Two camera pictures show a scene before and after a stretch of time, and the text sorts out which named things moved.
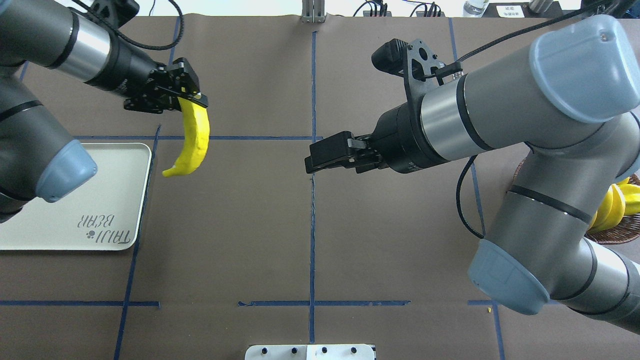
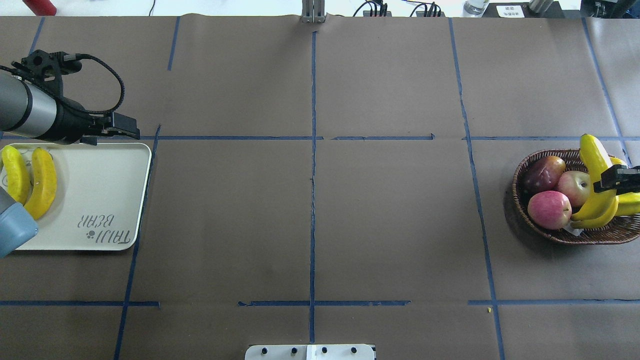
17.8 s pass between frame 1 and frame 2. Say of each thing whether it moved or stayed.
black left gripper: moved
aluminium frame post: stayed
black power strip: stayed
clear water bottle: stayed
